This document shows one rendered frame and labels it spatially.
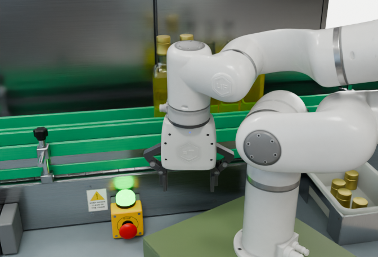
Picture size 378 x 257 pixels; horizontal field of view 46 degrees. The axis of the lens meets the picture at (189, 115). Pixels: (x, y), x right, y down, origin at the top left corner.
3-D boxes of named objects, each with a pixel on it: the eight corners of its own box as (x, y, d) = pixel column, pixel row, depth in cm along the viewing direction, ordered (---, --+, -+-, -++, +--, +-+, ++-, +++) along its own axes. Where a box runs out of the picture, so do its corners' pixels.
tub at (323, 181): (356, 183, 122) (361, 156, 118) (407, 235, 102) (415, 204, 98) (297, 190, 119) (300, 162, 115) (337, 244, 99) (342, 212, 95)
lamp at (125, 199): (135, 196, 104) (134, 185, 103) (136, 207, 100) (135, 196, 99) (115, 198, 103) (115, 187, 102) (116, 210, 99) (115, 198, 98)
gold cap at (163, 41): (159, 56, 107) (159, 38, 105) (154, 53, 110) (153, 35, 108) (173, 54, 108) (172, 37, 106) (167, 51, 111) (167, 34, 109)
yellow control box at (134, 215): (141, 219, 108) (139, 193, 105) (144, 238, 101) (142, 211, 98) (112, 222, 107) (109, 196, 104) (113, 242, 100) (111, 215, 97)
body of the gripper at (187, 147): (158, 121, 75) (160, 174, 81) (219, 122, 75) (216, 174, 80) (161, 100, 81) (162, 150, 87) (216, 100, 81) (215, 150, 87)
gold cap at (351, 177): (359, 186, 118) (361, 172, 116) (353, 192, 115) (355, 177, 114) (346, 181, 120) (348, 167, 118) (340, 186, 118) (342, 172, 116)
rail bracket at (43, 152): (57, 178, 102) (50, 125, 96) (54, 195, 95) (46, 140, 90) (39, 180, 101) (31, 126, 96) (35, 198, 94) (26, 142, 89)
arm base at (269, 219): (325, 255, 83) (337, 184, 78) (289, 290, 75) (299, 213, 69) (258, 220, 93) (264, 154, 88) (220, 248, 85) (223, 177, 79)
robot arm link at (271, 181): (305, 168, 82) (315, 87, 76) (292, 206, 71) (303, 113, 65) (254, 159, 86) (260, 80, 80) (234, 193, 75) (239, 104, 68)
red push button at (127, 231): (135, 215, 100) (136, 225, 97) (136, 230, 101) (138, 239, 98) (117, 217, 99) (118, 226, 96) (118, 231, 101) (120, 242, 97)
